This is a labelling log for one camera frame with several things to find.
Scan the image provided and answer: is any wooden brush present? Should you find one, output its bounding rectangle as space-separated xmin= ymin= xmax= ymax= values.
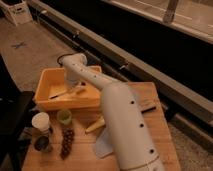
xmin=49 ymin=87 xmax=85 ymax=99

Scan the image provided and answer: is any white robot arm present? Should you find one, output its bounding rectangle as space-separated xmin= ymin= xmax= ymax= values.
xmin=61 ymin=53 xmax=166 ymax=171

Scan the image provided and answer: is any yellow plastic tray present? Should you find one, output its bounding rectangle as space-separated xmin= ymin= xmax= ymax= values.
xmin=34 ymin=68 xmax=100 ymax=111

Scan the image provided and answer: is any green plastic cup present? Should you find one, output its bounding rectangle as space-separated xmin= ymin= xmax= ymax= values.
xmin=57 ymin=110 xmax=72 ymax=125

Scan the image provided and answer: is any white paper cup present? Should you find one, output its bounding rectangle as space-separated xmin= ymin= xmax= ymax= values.
xmin=31 ymin=112 xmax=50 ymax=132

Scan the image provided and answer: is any yellow banana toy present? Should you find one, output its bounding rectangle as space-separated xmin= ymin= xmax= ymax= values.
xmin=85 ymin=117 xmax=105 ymax=133

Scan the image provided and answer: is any dark grape bunch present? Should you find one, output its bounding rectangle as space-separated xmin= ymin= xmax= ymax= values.
xmin=60 ymin=128 xmax=74 ymax=159

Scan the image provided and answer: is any black chair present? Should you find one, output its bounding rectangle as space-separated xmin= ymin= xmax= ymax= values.
xmin=0 ymin=55 xmax=35 ymax=171

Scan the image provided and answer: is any wooden board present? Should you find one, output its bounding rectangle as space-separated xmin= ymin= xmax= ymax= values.
xmin=22 ymin=82 xmax=181 ymax=171

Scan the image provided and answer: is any dark round lid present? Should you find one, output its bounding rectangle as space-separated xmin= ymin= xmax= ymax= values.
xmin=34 ymin=136 xmax=49 ymax=151

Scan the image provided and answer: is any white cloth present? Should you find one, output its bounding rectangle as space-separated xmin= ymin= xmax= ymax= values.
xmin=93 ymin=129 xmax=113 ymax=158

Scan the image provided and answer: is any white storage box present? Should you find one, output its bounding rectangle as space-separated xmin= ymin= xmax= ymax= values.
xmin=0 ymin=0 xmax=32 ymax=26

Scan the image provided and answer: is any black cable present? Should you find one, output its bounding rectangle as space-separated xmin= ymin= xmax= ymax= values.
xmin=56 ymin=53 xmax=78 ymax=68

